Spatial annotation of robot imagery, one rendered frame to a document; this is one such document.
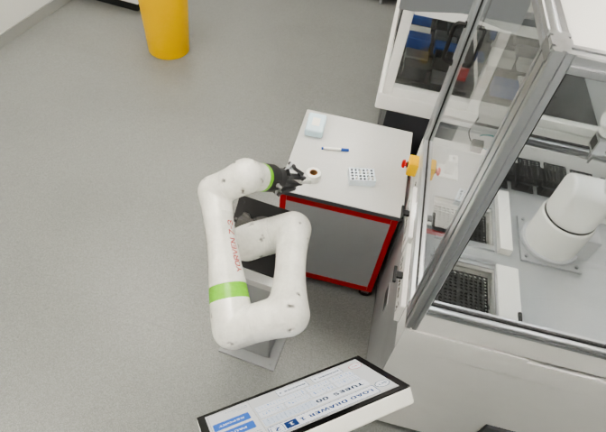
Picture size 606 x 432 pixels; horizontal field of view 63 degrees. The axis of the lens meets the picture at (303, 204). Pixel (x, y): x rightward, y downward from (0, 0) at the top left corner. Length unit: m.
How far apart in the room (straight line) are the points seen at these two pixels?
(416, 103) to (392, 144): 0.26
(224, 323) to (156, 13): 3.18
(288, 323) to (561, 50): 0.89
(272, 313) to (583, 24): 0.98
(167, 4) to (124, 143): 1.17
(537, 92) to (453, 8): 1.43
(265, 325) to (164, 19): 3.23
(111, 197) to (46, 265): 0.57
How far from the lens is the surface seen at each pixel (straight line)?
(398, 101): 2.70
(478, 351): 1.83
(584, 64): 1.04
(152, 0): 4.19
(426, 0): 2.43
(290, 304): 1.36
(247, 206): 1.95
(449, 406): 2.27
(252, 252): 1.71
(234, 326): 1.40
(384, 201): 2.30
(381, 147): 2.57
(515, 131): 1.10
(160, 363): 2.67
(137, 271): 2.96
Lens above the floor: 2.42
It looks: 49 degrees down
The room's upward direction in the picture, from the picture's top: 8 degrees clockwise
